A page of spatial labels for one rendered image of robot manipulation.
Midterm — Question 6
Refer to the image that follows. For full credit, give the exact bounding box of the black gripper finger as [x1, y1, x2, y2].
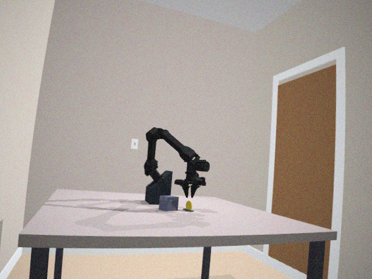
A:
[191, 185, 200, 198]
[181, 185, 190, 198]

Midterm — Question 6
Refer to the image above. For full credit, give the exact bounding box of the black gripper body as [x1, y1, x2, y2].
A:
[174, 170, 206, 186]

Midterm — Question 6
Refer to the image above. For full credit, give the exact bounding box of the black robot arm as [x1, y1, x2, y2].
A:
[144, 127, 210, 186]

